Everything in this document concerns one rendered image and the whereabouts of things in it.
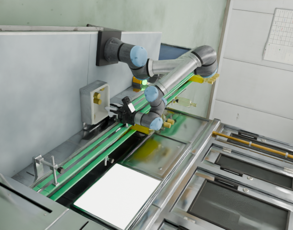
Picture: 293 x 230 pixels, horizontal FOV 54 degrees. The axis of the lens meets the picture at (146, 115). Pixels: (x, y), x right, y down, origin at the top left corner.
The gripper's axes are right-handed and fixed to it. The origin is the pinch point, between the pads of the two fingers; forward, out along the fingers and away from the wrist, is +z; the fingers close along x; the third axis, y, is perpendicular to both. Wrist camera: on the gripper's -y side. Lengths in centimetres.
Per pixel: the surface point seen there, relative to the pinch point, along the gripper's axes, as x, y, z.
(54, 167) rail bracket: -55, 6, -9
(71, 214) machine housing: -76, -1, -38
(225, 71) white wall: 605, 179, 60
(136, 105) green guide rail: 24.0, 8.7, -6.3
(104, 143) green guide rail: -14.3, 17.7, -6.5
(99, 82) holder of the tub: 3.5, -11.3, 9.4
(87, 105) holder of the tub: -10.4, -2.1, 7.6
